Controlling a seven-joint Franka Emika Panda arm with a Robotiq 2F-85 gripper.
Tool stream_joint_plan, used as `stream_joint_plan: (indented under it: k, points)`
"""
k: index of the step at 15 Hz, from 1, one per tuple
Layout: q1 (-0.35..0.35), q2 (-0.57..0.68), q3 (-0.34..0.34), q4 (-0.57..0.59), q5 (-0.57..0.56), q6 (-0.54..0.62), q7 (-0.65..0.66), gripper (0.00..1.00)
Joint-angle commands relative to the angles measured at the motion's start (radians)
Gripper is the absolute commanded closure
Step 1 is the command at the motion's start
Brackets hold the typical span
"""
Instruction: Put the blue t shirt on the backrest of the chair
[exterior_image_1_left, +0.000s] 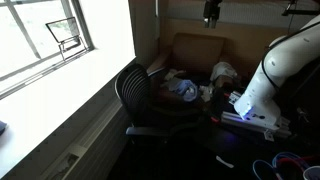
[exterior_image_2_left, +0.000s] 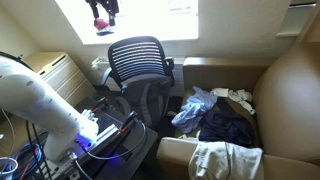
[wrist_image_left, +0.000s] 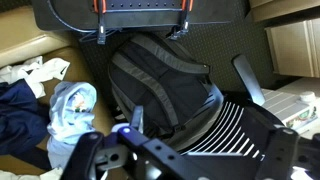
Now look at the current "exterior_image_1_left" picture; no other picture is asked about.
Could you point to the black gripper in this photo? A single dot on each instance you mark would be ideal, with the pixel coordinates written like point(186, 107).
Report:
point(211, 10)

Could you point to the white cup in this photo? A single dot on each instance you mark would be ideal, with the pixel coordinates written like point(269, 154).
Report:
point(312, 173)

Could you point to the framed panel on windowsill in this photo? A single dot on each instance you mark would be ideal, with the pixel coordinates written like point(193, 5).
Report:
point(67, 34)

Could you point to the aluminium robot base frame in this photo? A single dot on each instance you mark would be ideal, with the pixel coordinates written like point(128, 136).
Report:
point(253, 123)

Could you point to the dark navy garment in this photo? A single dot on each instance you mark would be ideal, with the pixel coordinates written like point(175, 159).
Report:
point(200, 80)

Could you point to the light blue printed t shirt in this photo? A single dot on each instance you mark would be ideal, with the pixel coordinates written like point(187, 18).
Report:
point(185, 88)

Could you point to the white patterned cloth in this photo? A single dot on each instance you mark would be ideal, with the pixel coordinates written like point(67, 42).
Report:
point(206, 92)

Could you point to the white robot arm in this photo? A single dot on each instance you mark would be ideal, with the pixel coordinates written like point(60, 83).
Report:
point(285, 57)

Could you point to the black office chair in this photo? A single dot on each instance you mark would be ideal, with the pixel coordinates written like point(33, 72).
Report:
point(133, 88)

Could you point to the brown leather armchair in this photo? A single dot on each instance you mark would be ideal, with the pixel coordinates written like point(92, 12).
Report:
point(196, 55)

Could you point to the white nike sock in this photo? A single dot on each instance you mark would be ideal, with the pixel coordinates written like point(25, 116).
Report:
point(172, 73)

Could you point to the white tape strip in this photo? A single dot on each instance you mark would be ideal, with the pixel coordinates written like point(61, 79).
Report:
point(229, 165)

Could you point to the white cloth on armrest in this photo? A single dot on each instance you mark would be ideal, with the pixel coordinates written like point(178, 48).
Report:
point(222, 68)

